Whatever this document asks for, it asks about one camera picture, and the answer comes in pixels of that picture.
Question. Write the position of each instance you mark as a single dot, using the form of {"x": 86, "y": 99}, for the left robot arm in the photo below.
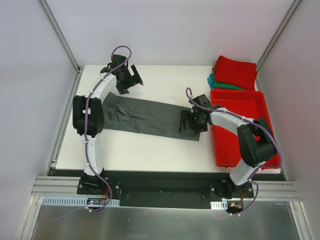
{"x": 88, "y": 116}

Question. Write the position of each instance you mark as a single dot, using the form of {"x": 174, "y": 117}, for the front aluminium rail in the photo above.
{"x": 70, "y": 186}

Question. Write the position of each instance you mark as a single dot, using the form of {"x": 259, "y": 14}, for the dark grey t shirt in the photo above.
{"x": 145, "y": 117}

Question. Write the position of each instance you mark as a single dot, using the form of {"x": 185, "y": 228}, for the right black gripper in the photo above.
{"x": 187, "y": 121}

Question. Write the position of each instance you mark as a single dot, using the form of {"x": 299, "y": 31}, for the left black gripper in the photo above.
{"x": 130, "y": 81}

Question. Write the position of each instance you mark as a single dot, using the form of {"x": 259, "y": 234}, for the folded red t shirt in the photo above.
{"x": 241, "y": 74}

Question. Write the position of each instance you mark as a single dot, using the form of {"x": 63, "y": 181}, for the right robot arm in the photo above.
{"x": 256, "y": 142}

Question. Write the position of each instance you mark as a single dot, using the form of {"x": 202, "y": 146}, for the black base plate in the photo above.
{"x": 156, "y": 200}

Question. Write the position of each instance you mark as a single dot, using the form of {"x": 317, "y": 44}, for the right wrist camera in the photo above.
{"x": 202, "y": 101}

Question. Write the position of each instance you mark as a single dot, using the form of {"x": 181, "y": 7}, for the right white cable duct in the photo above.
{"x": 219, "y": 205}

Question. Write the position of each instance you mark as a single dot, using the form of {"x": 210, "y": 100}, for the aluminium frame post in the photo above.
{"x": 293, "y": 7}
{"x": 44, "y": 5}

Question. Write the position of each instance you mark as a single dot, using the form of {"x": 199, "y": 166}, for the left aluminium frame post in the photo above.
{"x": 44, "y": 5}

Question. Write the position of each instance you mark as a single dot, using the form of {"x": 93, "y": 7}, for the right aluminium frame post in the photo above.
{"x": 293, "y": 7}

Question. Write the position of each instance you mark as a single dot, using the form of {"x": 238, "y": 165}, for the folded teal t shirt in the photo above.
{"x": 211, "y": 81}

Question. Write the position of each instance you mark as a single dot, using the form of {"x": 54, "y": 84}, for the folded green t shirt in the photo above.
{"x": 220, "y": 85}

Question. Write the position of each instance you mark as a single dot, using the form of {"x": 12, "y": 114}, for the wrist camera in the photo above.
{"x": 202, "y": 101}
{"x": 118, "y": 62}

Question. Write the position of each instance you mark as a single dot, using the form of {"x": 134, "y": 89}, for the white cable duct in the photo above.
{"x": 219, "y": 205}
{"x": 75, "y": 201}

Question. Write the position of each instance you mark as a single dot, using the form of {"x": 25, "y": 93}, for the left white cable duct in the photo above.
{"x": 75, "y": 201}

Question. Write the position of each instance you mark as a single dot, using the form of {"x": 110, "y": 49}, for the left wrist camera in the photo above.
{"x": 118, "y": 62}

